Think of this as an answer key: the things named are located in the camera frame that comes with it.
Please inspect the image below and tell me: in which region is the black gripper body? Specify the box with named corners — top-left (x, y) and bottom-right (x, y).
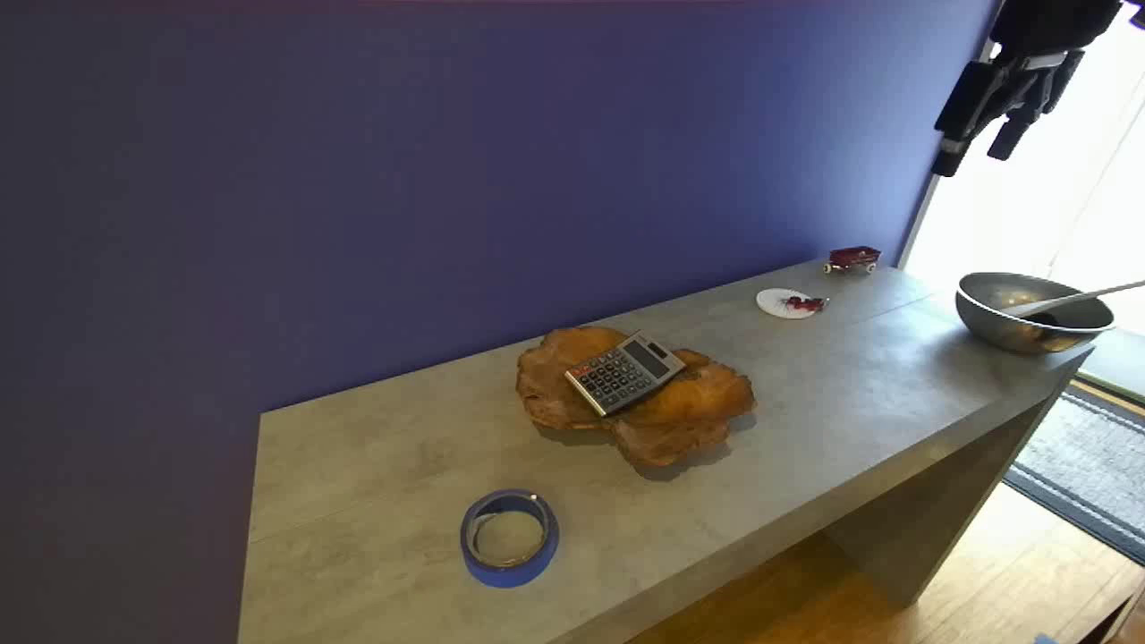
top-left (989, 0), bottom-right (1120, 67)

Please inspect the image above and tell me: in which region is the blue masking tape roll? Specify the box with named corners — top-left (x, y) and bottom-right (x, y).
top-left (459, 488), bottom-right (560, 587)

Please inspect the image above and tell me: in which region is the silver metal bowl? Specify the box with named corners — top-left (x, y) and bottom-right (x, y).
top-left (956, 272), bottom-right (1113, 354)

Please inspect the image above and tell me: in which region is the silver utensil in bowl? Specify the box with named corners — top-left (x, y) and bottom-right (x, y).
top-left (1003, 278), bottom-right (1145, 317)

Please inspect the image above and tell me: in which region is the dark red box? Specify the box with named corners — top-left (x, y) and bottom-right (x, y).
top-left (827, 245), bottom-right (879, 274)

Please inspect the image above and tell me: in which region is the small red object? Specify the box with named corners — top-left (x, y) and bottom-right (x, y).
top-left (784, 297), bottom-right (827, 315)

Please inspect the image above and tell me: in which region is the small white plate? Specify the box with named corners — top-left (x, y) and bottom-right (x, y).
top-left (754, 286), bottom-right (811, 323)

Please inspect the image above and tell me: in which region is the grey floor mat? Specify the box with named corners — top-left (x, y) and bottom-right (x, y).
top-left (1006, 381), bottom-right (1145, 565)

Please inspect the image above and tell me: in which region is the brown wooden slab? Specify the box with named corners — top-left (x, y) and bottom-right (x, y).
top-left (514, 325), bottom-right (754, 471)

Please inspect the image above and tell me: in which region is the grey calculator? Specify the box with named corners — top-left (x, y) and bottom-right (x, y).
top-left (566, 336), bottom-right (682, 414)

